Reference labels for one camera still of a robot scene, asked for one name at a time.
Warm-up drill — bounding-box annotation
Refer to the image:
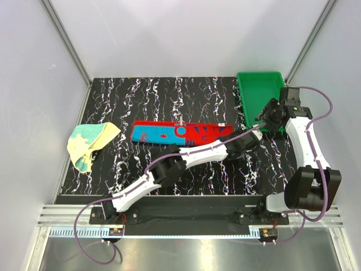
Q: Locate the green plastic bin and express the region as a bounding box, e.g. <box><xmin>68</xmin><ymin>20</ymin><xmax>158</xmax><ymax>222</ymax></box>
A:
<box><xmin>236</xmin><ymin>71</ymin><xmax>285</xmax><ymax>129</ymax></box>

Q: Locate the aluminium rail frame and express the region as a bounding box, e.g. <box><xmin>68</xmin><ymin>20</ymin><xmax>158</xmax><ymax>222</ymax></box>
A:
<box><xmin>36</xmin><ymin>204</ymin><xmax>344</xmax><ymax>226</ymax></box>

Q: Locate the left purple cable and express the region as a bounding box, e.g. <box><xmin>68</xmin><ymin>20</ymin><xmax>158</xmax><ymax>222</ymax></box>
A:
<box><xmin>73</xmin><ymin>121</ymin><xmax>267</xmax><ymax>266</ymax></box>

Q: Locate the yellow and green towel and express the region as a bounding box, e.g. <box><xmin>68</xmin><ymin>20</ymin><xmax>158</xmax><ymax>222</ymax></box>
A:
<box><xmin>67</xmin><ymin>122</ymin><xmax>121</xmax><ymax>173</ymax></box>

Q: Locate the red and blue towel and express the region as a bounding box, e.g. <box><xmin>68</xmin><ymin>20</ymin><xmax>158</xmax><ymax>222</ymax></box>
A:
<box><xmin>130</xmin><ymin>120</ymin><xmax>234</xmax><ymax>147</ymax></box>

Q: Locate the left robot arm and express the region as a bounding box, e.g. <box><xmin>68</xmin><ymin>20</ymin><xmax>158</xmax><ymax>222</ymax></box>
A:
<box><xmin>101</xmin><ymin>126</ymin><xmax>262</xmax><ymax>224</ymax></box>

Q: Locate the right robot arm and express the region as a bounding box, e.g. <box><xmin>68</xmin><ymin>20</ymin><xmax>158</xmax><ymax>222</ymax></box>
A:
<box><xmin>256</xmin><ymin>86</ymin><xmax>342</xmax><ymax>224</ymax></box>

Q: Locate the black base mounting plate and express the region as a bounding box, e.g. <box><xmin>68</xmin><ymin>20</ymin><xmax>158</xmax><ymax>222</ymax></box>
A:
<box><xmin>89</xmin><ymin>195</ymin><xmax>289</xmax><ymax>238</ymax></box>

